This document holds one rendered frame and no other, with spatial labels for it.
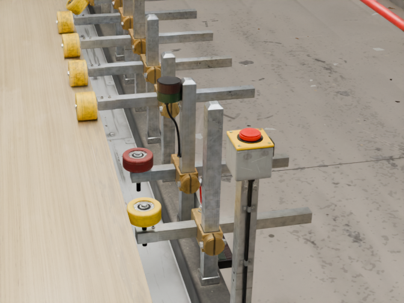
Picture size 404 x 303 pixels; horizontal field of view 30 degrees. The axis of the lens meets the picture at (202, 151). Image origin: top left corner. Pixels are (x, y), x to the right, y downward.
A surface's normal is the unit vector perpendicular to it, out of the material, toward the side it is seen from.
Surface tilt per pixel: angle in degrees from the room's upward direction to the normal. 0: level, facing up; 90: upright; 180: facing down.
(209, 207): 90
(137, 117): 0
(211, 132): 90
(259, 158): 90
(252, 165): 90
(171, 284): 0
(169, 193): 0
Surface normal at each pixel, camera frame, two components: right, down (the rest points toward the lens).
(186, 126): 0.23, 0.47
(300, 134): 0.02, -0.88
